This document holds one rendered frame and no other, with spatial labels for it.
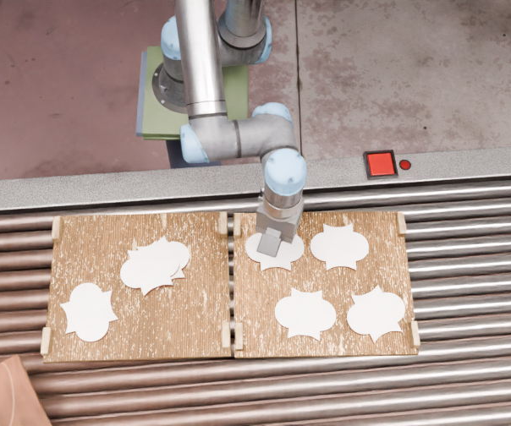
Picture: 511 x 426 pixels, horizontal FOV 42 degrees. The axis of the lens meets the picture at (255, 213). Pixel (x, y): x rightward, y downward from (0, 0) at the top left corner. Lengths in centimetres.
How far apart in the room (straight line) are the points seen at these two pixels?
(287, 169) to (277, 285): 42
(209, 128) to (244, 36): 42
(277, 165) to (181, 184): 51
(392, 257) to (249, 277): 34
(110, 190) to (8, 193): 25
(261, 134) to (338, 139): 158
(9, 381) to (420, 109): 210
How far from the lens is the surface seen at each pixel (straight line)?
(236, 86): 185
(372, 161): 173
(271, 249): 140
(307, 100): 293
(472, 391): 160
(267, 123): 128
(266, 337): 152
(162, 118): 180
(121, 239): 161
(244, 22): 157
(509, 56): 330
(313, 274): 157
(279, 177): 120
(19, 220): 171
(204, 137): 126
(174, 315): 154
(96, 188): 171
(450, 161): 179
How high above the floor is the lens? 241
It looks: 65 degrees down
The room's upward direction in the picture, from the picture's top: 4 degrees clockwise
